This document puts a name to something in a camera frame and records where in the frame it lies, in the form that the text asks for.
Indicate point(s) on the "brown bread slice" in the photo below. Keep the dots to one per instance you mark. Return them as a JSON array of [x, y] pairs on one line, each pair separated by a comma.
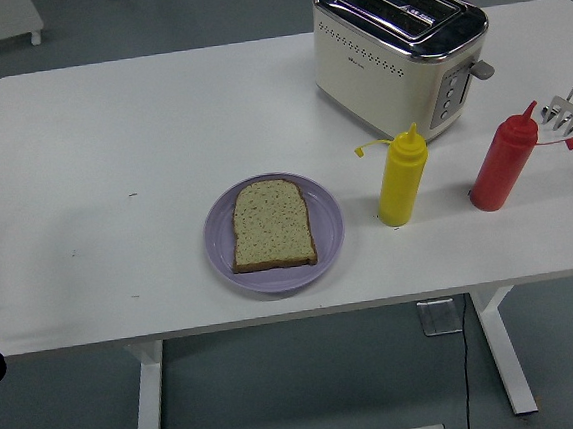
[[272, 226]]

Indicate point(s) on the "purple plate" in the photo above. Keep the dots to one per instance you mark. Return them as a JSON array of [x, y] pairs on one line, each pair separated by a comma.
[[325, 226]]

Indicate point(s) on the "cream and chrome toaster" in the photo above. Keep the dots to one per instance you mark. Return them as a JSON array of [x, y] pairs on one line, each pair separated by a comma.
[[380, 76]]

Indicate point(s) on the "small metal floor plate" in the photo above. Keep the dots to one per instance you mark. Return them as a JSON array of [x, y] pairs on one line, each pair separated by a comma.
[[438, 316]]

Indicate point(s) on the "white table leg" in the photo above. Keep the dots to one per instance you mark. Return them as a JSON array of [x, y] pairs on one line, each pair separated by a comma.
[[147, 402], [509, 355]]

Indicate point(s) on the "yellow squeeze bottle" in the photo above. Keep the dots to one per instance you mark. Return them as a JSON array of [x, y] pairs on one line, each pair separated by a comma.
[[402, 184]]

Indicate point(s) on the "red squeeze bottle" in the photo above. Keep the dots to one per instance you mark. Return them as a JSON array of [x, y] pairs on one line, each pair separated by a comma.
[[503, 165]]

